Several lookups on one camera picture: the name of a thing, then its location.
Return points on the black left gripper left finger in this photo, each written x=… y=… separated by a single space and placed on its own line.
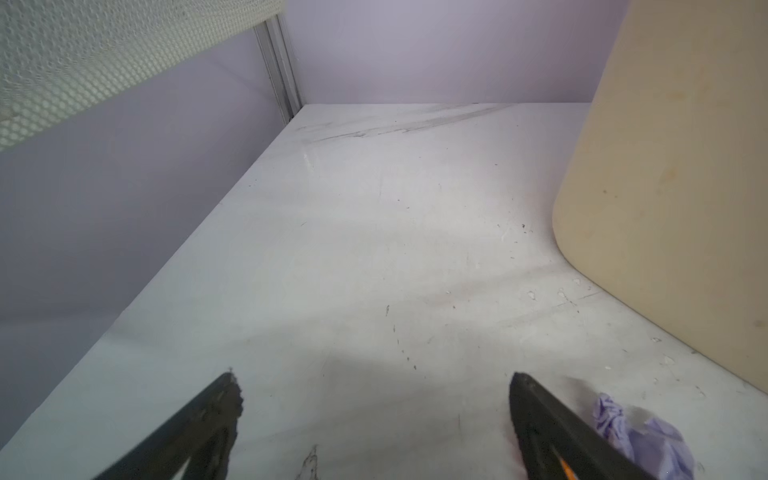
x=195 y=442

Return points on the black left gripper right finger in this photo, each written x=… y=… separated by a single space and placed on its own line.
x=555 y=443

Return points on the purple paper scrap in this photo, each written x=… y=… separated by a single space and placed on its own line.
x=658 y=447

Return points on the yellow lined trash bin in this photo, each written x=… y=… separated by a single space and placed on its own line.
x=664 y=201

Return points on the white mesh wall shelf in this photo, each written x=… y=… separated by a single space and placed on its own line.
x=60 y=58

